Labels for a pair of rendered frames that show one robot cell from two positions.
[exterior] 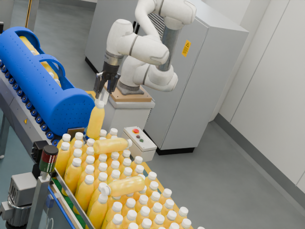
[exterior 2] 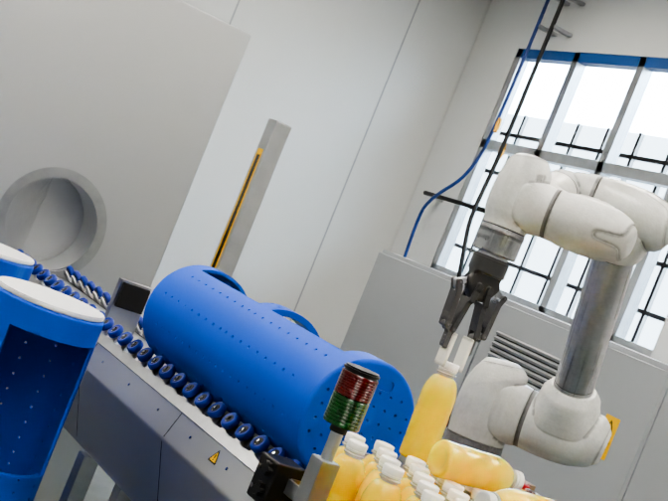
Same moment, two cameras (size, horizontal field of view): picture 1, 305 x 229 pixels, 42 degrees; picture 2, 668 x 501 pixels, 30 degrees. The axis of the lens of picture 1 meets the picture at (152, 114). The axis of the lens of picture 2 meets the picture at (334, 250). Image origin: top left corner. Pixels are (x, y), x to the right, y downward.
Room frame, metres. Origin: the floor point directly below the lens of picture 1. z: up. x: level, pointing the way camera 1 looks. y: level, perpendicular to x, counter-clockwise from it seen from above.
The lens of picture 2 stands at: (-0.70, -0.04, 1.46)
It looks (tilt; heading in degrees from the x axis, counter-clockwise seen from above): 1 degrees down; 14
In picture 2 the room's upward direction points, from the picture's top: 22 degrees clockwise
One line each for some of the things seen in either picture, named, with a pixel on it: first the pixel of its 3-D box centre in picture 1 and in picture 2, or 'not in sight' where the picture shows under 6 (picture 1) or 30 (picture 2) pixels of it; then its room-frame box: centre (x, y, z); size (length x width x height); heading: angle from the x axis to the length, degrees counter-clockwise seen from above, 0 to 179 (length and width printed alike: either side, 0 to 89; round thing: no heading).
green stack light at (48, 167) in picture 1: (47, 163); (346, 411); (1.30, 0.34, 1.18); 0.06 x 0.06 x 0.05
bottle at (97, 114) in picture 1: (96, 120); (430, 415); (1.75, 0.26, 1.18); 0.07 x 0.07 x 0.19
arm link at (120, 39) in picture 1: (122, 37); (524, 194); (1.75, 0.25, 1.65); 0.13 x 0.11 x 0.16; 87
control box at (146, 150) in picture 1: (137, 143); not in sight; (1.89, 0.02, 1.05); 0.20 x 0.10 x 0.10; 46
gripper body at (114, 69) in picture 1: (109, 70); (483, 277); (1.76, 0.27, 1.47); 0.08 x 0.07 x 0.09; 136
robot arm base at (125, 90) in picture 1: (127, 83); (467, 445); (2.59, 0.25, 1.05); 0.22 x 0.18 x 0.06; 43
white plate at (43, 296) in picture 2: not in sight; (51, 298); (2.12, 1.28, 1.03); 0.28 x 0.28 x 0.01
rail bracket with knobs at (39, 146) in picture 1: (41, 152); (276, 485); (1.65, 0.47, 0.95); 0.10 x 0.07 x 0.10; 136
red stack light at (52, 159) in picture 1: (49, 154); (356, 385); (1.30, 0.34, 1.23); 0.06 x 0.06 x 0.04
